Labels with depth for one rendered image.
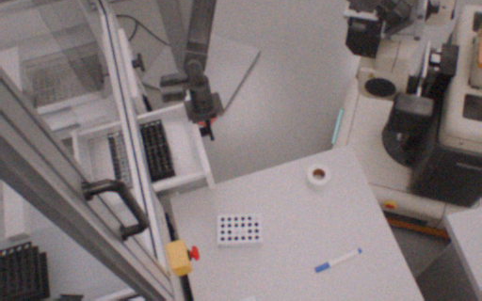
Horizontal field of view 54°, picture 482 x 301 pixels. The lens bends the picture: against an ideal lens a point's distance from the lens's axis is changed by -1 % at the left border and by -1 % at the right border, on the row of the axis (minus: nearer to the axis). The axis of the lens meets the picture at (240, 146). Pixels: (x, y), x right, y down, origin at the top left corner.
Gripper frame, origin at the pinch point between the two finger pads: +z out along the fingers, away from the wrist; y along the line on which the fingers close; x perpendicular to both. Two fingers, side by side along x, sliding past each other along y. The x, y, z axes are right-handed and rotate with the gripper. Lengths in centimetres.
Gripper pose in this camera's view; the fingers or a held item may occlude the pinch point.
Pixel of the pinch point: (207, 123)
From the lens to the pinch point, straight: 140.6
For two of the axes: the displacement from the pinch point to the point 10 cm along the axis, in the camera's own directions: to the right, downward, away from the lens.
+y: -9.6, 2.7, -0.9
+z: 0.7, 5.1, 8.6
